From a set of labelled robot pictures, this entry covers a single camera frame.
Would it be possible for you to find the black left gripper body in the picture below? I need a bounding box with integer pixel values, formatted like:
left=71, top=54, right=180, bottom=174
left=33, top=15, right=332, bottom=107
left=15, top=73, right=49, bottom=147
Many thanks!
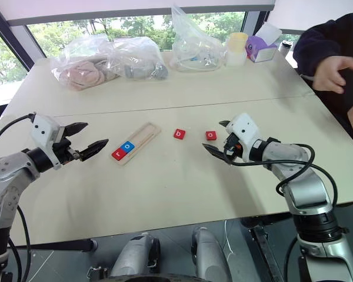
left=51, top=126, right=83, bottom=165

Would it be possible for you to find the silver drink can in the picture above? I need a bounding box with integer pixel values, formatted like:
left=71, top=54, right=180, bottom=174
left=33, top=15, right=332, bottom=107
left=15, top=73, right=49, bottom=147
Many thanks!
left=278, top=40, right=295, bottom=55

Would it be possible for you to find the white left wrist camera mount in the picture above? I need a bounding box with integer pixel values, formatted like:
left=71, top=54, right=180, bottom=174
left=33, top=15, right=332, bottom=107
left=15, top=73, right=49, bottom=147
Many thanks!
left=29, top=113, right=62, bottom=170

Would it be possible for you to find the dark window frame post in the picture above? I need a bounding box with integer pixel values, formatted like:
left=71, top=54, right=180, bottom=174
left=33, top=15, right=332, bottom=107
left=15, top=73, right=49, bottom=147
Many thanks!
left=0, top=0, right=47, bottom=73
left=242, top=11, right=272, bottom=38

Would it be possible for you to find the silver rounded robot leg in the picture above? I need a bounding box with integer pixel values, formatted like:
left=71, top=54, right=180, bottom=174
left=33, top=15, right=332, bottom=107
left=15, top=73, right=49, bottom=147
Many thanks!
left=191, top=226, right=233, bottom=282
left=110, top=233, right=161, bottom=278

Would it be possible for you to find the black table leg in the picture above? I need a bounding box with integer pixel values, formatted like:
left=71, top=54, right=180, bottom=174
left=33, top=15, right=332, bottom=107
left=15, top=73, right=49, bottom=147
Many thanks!
left=240, top=213, right=297, bottom=282

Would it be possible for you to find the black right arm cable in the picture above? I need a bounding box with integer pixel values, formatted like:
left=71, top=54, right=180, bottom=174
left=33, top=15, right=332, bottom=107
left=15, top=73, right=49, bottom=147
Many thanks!
left=223, top=142, right=339, bottom=209

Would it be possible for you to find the clear plastic bag with cables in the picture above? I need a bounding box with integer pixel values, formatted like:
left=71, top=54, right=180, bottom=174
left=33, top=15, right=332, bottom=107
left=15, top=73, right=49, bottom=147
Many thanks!
left=168, top=4, right=229, bottom=73

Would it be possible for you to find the plastic bag with pink cloth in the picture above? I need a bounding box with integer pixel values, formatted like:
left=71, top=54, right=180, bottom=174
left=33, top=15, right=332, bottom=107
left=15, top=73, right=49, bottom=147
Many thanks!
left=49, top=35, right=121, bottom=92

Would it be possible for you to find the translucent jar with yellow lid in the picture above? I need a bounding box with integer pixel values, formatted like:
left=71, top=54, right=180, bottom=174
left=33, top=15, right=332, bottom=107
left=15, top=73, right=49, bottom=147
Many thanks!
left=225, top=32, right=248, bottom=68

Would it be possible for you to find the person in dark clothing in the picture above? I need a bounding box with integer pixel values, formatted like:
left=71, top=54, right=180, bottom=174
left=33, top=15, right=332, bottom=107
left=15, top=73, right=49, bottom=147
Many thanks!
left=292, top=8, right=353, bottom=150

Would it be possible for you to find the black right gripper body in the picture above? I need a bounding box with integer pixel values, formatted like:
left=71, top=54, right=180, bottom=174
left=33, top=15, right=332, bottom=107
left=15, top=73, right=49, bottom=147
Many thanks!
left=223, top=133, right=242, bottom=157

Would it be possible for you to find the white floor cable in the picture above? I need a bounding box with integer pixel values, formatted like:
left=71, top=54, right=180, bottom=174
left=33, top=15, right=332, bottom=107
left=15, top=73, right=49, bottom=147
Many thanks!
left=224, top=220, right=239, bottom=267

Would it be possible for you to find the plastic bag with grey items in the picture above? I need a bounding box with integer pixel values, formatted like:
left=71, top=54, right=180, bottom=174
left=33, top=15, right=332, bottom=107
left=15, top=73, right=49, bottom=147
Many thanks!
left=113, top=36, right=169, bottom=82

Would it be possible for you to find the black table frame bar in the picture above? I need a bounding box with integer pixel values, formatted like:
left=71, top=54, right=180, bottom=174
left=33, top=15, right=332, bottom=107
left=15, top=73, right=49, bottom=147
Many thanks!
left=8, top=239, right=98, bottom=253

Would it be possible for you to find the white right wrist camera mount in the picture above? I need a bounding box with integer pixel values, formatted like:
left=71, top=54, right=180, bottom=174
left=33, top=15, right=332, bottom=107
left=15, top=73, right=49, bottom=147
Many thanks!
left=225, top=113, right=261, bottom=163

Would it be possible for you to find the red letter tile r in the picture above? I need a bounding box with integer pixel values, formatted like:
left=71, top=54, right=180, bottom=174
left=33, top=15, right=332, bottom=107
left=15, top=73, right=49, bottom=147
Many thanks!
left=111, top=147, right=127, bottom=162

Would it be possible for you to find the wooden letter tile tray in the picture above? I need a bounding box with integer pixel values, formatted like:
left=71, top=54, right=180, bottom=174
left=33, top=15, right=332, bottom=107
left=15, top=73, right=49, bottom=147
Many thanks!
left=110, top=122, right=162, bottom=167

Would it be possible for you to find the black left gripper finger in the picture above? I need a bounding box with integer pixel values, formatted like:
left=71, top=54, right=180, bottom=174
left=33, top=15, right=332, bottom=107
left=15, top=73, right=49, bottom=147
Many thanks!
left=65, top=122, right=88, bottom=137
left=78, top=139, right=109, bottom=162

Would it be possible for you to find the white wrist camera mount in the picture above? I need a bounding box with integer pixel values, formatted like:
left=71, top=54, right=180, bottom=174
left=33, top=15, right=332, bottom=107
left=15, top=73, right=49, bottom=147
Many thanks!
left=29, top=113, right=62, bottom=170
left=225, top=113, right=261, bottom=163

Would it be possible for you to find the blue letter tile o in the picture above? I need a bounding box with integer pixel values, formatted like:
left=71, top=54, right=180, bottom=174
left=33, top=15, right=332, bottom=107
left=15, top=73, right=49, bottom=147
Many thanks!
left=120, top=141, right=136, bottom=154

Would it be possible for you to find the purple tissue box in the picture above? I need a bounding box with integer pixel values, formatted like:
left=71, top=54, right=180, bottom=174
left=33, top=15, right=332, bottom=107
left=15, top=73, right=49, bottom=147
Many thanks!
left=245, top=22, right=282, bottom=64

